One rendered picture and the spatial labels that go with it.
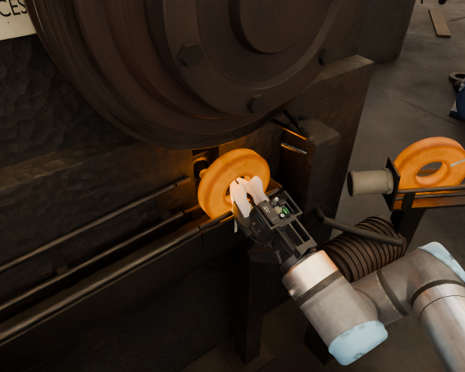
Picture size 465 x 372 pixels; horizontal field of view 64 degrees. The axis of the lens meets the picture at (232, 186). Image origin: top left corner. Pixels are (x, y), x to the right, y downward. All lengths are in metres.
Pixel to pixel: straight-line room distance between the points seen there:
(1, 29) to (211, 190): 0.39
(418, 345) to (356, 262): 0.62
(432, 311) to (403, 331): 0.85
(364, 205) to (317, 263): 1.27
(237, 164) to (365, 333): 0.35
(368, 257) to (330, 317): 0.37
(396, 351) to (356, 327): 0.85
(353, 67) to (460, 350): 0.62
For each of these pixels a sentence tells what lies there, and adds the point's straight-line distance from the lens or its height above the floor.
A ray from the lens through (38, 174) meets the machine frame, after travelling 0.64.
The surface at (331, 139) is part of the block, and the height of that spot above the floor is 0.79.
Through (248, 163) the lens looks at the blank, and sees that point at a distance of 0.71.
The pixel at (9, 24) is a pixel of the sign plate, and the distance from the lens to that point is 0.58.
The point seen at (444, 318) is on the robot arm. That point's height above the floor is 0.73.
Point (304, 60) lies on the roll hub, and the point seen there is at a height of 1.03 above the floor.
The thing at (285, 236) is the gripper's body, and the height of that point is 0.75.
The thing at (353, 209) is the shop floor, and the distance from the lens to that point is 1.85.
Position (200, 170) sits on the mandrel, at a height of 0.75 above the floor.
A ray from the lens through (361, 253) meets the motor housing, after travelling 0.96.
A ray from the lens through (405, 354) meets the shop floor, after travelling 1.47.
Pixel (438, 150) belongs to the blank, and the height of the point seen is 0.77.
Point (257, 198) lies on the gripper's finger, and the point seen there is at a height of 0.74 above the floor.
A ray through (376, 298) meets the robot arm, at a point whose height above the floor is 0.65.
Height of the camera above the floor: 1.23
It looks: 41 degrees down
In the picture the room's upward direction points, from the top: straight up
